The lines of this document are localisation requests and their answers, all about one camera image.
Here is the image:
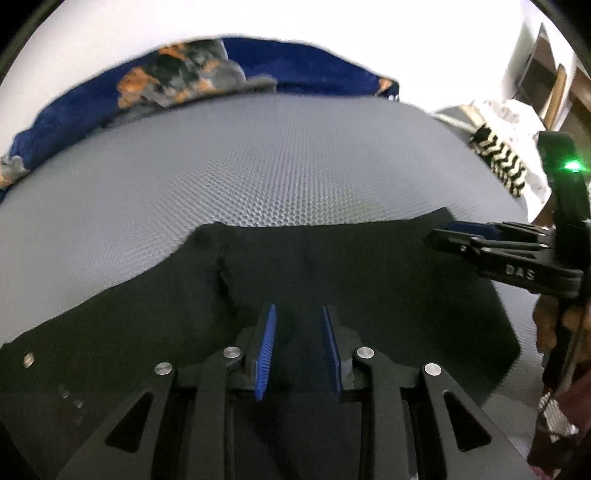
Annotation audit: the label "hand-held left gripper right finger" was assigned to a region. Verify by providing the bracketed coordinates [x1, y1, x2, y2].
[321, 303, 539, 480]

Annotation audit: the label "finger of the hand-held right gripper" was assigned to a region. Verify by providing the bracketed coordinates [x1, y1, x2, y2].
[436, 220, 555, 243]
[426, 228, 555, 278]

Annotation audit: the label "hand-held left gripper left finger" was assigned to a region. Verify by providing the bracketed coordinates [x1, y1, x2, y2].
[58, 303, 278, 480]

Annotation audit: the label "black pants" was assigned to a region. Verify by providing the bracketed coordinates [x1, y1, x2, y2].
[0, 208, 525, 480]

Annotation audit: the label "person's right hand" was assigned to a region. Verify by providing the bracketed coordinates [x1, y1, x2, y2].
[532, 295, 591, 354]

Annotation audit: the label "black cream striped knit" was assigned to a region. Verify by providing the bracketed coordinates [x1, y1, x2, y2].
[468, 124, 528, 198]

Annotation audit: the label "wooden cabinet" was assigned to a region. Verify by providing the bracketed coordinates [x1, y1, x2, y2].
[512, 23, 591, 134]

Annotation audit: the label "grey mesh mat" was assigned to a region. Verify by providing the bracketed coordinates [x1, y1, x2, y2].
[0, 90, 543, 453]

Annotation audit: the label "person's dark patterned clothing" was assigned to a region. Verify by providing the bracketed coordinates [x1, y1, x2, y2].
[526, 351, 591, 480]

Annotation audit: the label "blue floral blanket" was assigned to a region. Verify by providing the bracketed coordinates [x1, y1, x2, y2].
[0, 37, 400, 201]

